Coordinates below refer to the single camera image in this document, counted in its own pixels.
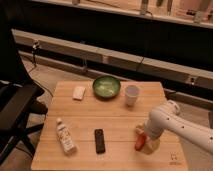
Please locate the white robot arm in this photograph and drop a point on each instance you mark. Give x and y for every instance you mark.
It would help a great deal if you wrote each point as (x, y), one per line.
(166, 117)

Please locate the green bowl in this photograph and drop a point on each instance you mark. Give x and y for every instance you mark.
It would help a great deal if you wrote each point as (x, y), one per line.
(106, 87)

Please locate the black remote control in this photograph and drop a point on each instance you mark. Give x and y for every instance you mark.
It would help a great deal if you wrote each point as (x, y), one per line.
(99, 141)

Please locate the white sponge block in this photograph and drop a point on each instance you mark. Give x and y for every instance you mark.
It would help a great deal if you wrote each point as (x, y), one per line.
(78, 93)

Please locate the black office chair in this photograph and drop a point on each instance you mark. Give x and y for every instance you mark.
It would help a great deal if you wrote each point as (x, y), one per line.
(16, 104)

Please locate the white ceramic cup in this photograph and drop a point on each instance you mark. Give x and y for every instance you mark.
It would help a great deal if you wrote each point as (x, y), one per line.
(132, 93)

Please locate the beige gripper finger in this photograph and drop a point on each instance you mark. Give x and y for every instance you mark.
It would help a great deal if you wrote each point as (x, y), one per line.
(139, 129)
(150, 146)

